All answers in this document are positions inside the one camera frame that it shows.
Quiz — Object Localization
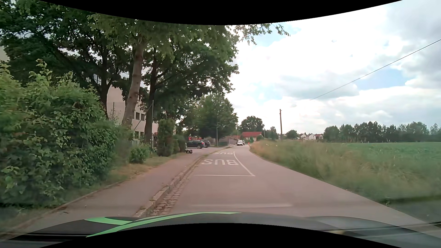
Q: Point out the pale building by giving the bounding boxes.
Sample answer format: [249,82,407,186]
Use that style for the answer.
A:
[93,74,160,145]

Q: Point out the grey asphalt road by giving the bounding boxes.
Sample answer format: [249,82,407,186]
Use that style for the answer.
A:
[152,145,441,238]

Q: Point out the columnar green bush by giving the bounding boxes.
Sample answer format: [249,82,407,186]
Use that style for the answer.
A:
[157,118,177,157]

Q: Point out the tall grass verge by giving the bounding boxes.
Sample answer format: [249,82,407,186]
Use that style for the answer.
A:
[249,139,441,204]

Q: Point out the red-roofed building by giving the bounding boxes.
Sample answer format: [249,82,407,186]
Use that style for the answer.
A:
[240,131,264,141]

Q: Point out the car's own bonnet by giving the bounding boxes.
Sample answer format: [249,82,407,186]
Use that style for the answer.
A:
[0,211,441,248]

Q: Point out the large green hedge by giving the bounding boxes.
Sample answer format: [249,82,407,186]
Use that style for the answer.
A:
[0,59,131,207]

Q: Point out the grey asphalt pavement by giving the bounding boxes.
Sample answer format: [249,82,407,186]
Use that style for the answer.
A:
[0,147,228,238]

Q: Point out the row of tall trees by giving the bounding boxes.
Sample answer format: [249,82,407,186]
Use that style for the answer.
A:
[0,0,290,145]

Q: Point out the overhead wires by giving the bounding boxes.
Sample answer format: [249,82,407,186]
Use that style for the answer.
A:
[308,38,441,101]

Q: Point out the green field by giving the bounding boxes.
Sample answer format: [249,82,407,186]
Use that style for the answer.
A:
[331,141,441,173]

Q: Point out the distant row of trees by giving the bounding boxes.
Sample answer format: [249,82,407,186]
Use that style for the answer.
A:
[322,121,441,143]

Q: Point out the small round bush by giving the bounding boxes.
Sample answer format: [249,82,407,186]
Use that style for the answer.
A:
[129,145,152,164]

